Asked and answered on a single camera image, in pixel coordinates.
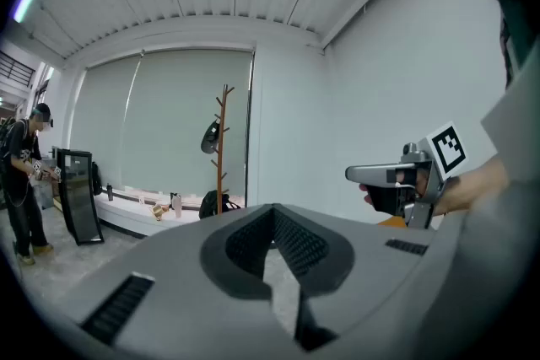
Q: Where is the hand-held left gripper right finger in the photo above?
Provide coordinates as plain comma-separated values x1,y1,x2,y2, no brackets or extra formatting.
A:
273,204,356,352

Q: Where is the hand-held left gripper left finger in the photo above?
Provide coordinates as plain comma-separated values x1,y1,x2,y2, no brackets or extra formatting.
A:
200,204,275,300

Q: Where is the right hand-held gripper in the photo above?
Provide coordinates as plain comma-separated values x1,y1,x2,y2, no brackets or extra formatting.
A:
344,121,469,230

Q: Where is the wooden coat rack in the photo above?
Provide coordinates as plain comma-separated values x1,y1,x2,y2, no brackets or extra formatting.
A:
209,83,235,216

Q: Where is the grey cap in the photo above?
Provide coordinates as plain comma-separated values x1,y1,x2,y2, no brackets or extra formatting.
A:
200,117,222,155

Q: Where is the person's right forearm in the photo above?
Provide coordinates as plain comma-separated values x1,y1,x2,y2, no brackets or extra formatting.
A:
432,158,511,218

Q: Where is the person's right hand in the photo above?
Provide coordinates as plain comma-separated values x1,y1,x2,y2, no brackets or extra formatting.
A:
359,171,428,207

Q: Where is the white tumbler with black lid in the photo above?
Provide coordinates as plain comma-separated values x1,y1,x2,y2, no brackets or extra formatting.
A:
170,192,184,220

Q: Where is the white window ledge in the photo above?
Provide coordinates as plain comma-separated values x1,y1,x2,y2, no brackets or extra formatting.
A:
93,192,206,240

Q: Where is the grey roller blind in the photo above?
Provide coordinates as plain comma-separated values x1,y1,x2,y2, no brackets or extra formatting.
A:
68,48,255,200

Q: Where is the black framed glass panel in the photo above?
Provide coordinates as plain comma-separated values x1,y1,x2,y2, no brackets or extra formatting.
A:
56,148,105,247

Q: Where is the dark green printed shirt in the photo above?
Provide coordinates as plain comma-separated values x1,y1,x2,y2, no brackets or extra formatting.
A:
489,0,539,92

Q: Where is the golden wire ornament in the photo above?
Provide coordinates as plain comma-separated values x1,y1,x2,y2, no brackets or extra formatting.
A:
150,201,170,222

